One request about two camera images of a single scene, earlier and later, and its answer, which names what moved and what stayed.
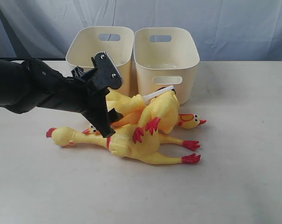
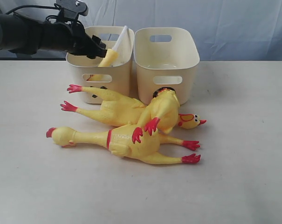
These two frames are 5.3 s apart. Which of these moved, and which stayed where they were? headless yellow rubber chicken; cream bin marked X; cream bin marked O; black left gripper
Moved: black left gripper
Stayed: cream bin marked X; cream bin marked O; headless yellow rubber chicken
